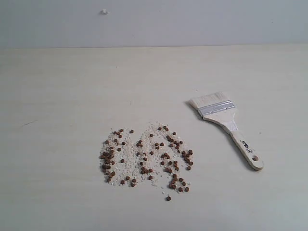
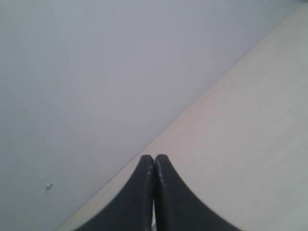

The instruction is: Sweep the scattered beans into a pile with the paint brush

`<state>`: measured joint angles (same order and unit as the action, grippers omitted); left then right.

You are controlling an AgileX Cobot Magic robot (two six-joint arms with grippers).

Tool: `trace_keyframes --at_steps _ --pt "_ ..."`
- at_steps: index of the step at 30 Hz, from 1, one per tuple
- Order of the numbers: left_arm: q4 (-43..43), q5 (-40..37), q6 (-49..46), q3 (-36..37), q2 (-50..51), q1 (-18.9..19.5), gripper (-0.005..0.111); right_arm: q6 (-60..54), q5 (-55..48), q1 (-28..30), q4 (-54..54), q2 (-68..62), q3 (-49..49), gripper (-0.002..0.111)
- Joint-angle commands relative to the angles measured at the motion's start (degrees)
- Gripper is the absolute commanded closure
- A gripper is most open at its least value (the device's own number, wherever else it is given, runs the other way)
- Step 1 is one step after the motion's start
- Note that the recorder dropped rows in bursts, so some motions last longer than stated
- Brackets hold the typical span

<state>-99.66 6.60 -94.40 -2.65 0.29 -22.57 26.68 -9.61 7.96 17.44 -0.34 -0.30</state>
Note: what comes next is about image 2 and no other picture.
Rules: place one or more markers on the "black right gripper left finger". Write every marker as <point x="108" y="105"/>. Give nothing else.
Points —
<point x="132" y="208"/>

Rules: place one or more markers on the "white wall plug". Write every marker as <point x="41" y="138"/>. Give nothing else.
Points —
<point x="49" y="185"/>

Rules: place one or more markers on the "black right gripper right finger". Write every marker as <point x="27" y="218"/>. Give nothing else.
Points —
<point x="177" y="208"/>

